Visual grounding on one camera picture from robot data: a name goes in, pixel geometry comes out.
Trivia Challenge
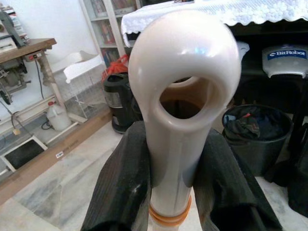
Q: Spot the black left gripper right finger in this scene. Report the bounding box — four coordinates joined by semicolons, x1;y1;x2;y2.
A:
191;127;283;231

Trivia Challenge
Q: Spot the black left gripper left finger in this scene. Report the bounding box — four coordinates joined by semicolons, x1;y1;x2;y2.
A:
80;120;153;231

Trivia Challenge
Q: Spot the cream long-handled dustpan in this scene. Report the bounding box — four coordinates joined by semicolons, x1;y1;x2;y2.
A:
128;11;241;231

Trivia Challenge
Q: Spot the black round bin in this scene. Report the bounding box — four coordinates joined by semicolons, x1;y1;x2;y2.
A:
221;103;294;176

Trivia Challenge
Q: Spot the long brown cardboard box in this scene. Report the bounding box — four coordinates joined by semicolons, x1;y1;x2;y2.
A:
0;112;114;203

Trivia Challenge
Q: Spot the dark clothes bundle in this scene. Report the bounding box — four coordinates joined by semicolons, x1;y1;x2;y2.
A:
227;107;287;140

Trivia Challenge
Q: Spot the black kitchen appliance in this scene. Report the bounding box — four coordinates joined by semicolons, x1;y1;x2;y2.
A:
103;73;141;134

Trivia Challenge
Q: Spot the white jug with red cap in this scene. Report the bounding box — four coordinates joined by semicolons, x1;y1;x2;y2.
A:
45;101;72;132

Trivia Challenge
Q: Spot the red plastic bag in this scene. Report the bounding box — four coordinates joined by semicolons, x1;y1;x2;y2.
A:
105;54;130;76

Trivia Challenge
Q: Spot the grey sewing machine motor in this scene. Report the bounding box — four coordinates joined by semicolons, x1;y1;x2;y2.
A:
0;57;27;104

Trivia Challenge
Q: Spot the white bookshelf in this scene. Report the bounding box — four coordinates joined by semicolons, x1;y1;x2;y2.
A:
79;0;142;70

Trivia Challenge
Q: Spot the wooden sewing table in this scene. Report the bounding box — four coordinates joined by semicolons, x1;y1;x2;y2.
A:
0;38;65;116

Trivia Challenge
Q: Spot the white lace tablecloth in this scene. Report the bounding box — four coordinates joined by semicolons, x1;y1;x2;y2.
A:
120;0;308;48

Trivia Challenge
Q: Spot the grey sewing machine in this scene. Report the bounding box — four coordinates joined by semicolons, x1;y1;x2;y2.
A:
0;9;29;48

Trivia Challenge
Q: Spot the white wire cage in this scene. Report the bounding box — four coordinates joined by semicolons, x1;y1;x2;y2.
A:
54;72;108;121

